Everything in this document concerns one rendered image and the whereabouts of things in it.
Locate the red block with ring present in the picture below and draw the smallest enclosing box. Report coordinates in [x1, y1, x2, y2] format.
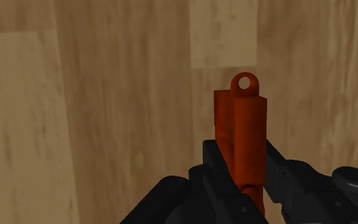
[213, 71, 268, 217]

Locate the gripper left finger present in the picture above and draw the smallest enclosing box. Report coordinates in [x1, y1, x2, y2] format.
[120, 139, 268, 224]

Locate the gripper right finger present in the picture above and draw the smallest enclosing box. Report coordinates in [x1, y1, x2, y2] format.
[263, 139, 358, 224]

